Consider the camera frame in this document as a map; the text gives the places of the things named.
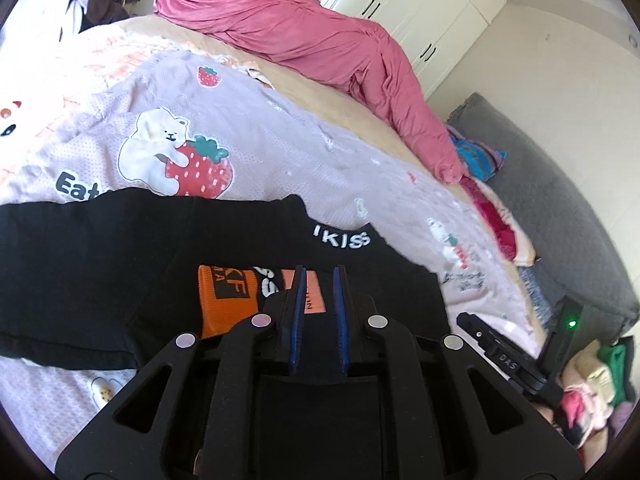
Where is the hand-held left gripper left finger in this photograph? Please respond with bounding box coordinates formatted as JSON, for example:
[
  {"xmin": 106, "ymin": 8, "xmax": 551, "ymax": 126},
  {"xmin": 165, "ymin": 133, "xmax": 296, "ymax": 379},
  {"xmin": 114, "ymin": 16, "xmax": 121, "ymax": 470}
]
[{"xmin": 55, "ymin": 265, "xmax": 307, "ymax": 480}]

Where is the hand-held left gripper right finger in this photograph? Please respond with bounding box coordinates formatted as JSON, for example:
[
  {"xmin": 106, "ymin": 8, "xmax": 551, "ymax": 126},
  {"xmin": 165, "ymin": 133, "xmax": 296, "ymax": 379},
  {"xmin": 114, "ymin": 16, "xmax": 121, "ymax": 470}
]
[{"xmin": 333, "ymin": 265, "xmax": 585, "ymax": 480}]

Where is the black printed t-shirt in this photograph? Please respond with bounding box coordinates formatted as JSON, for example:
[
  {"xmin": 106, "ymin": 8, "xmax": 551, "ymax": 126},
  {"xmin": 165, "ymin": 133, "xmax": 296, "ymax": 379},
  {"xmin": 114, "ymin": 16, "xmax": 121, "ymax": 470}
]
[{"xmin": 0, "ymin": 194, "xmax": 451, "ymax": 372}]

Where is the pile of pastel clothes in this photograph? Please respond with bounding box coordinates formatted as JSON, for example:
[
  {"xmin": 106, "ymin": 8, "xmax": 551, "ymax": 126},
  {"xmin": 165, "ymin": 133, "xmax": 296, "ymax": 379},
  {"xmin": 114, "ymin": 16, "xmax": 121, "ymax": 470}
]
[{"xmin": 549, "ymin": 339, "xmax": 637, "ymax": 452}]

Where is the dark clothes heap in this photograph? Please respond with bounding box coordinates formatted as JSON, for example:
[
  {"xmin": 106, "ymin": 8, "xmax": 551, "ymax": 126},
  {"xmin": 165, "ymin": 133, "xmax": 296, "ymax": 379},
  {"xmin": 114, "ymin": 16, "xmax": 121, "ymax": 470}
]
[{"xmin": 71, "ymin": 0, "xmax": 147, "ymax": 37}]

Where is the blue checked cloth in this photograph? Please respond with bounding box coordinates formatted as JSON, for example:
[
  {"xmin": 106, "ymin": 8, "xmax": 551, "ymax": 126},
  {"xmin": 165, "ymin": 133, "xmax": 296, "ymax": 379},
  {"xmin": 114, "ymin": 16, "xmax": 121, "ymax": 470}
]
[{"xmin": 517, "ymin": 265, "xmax": 558, "ymax": 334}]

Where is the red cloth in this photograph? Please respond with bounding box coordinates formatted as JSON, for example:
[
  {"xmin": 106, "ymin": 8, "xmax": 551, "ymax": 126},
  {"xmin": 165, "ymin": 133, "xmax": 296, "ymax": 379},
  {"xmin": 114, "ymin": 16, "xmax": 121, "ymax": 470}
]
[{"xmin": 461, "ymin": 176, "xmax": 522, "ymax": 262}]

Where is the lilac bear strawberry blanket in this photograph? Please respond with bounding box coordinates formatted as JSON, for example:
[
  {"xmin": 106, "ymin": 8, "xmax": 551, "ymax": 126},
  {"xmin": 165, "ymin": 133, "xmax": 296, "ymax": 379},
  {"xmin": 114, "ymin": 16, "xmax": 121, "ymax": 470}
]
[{"xmin": 0, "ymin": 52, "xmax": 545, "ymax": 461}]

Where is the grey sofa cushion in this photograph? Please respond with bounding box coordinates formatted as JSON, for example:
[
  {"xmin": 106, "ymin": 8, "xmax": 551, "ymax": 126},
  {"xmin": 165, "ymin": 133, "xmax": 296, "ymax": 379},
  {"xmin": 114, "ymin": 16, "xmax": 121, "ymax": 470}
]
[{"xmin": 445, "ymin": 92, "xmax": 640, "ymax": 332}]

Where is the beige bed sheet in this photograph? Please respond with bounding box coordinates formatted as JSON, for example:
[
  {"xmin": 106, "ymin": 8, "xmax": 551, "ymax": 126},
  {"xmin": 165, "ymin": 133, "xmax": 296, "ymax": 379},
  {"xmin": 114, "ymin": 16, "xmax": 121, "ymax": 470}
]
[{"xmin": 85, "ymin": 14, "xmax": 541, "ymax": 267}]

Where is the blue pink striped cloth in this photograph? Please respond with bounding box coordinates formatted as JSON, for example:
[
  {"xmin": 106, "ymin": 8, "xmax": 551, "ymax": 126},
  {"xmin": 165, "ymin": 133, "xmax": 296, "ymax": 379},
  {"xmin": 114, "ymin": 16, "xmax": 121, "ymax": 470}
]
[{"xmin": 446, "ymin": 126, "xmax": 509, "ymax": 184}]

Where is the pink duvet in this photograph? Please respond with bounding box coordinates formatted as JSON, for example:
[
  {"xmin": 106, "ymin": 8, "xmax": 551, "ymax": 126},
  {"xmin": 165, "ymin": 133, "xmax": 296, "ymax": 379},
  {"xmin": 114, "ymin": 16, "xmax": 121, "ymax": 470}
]
[{"xmin": 154, "ymin": 0, "xmax": 464, "ymax": 184}]

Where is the white wardrobe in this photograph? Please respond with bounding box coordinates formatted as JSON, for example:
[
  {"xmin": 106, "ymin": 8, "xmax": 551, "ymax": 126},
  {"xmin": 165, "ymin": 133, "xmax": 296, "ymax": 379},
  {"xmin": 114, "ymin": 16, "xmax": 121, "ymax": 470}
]
[{"xmin": 300, "ymin": 0, "xmax": 509, "ymax": 102}]

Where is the white orange printed bedsheet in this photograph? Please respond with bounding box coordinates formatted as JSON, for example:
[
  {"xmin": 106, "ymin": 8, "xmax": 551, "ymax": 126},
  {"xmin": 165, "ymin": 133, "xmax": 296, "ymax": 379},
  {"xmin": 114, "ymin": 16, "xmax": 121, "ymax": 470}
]
[{"xmin": 0, "ymin": 26, "xmax": 192, "ymax": 182}]

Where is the white cloth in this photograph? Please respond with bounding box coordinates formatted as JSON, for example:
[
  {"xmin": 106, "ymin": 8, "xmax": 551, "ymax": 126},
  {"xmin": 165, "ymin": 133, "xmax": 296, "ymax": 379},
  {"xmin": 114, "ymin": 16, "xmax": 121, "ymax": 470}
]
[{"xmin": 0, "ymin": 0, "xmax": 84, "ymax": 57}]

